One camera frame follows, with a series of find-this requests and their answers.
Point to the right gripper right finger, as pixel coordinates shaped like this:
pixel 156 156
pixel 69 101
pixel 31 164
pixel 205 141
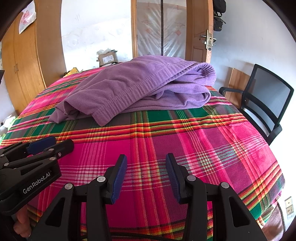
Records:
pixel 231 218

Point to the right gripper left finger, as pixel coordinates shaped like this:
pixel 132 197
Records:
pixel 62 218

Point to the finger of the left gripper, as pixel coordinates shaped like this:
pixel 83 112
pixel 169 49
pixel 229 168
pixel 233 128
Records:
pixel 22 150
pixel 53 152

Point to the purple fleece garment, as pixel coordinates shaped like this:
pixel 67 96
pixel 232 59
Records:
pixel 144 83

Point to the person's left hand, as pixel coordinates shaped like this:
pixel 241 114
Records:
pixel 22 223

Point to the yellow box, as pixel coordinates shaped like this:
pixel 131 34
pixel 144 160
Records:
pixel 72 71

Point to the pink plaid tablecloth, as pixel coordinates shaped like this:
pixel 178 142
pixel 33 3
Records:
pixel 216 143

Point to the wooden wardrobe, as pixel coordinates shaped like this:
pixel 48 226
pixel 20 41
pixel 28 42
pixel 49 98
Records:
pixel 33 59

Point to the black mesh office chair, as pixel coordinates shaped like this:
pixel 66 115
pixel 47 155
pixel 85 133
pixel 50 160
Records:
pixel 264 101

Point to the white red plastic bag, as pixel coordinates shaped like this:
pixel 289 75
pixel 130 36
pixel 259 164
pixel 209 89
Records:
pixel 29 15

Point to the plastic covered door screen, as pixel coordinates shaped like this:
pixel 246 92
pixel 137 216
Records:
pixel 159 28

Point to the black bags on hook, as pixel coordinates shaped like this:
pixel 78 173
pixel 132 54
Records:
pixel 219 8

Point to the wooden board against wall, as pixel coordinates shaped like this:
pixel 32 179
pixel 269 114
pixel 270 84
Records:
pixel 237 80

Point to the wooden door with handle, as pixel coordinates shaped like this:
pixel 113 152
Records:
pixel 199 30

